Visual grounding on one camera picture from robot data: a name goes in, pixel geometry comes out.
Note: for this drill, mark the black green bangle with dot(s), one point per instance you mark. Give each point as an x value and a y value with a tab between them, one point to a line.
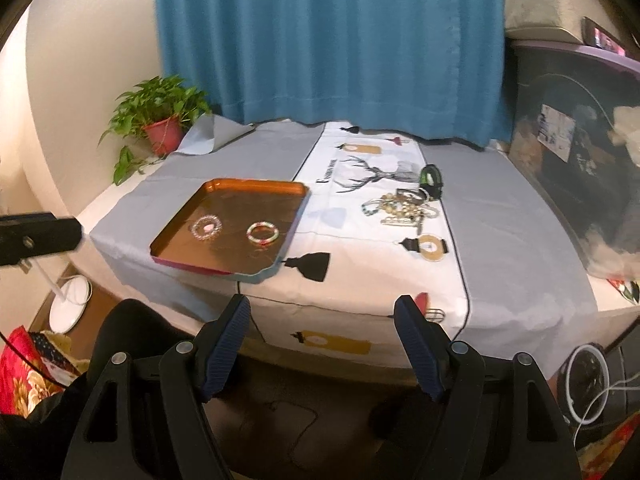
437	180

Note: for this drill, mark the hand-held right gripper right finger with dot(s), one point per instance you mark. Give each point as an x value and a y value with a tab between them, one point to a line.
419	352

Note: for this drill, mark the pile of mixed jewelry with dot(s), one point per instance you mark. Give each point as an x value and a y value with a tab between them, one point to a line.
400	207

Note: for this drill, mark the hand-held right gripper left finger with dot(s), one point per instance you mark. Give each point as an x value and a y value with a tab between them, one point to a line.
227	352

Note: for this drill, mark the dark dotted cloth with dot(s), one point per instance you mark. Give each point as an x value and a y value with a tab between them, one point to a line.
50	347

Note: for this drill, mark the person's left leg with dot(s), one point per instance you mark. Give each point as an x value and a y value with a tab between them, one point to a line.
135	325

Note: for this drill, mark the white round lamp base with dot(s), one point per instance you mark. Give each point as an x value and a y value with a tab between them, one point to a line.
70	305

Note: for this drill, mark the red floral cloth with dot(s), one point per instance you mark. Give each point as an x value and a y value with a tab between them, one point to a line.
610	450
20	375

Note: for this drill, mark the grey white deer print tablecloth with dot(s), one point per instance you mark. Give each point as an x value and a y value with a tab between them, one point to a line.
240	160

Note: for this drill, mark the small floral print item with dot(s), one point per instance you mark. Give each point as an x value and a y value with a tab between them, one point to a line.
625	290

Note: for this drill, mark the orange metal tray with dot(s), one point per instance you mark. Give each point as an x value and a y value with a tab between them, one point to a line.
240	205

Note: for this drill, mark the potted green plant red pot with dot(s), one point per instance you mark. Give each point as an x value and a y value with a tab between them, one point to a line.
150	105

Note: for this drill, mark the blue curtain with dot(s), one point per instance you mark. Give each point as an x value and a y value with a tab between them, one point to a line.
325	35

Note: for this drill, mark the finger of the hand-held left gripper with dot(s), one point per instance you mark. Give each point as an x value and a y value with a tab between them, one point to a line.
40	237

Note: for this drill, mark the clear storage box purple lid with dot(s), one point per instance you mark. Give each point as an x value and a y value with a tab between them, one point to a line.
565	170

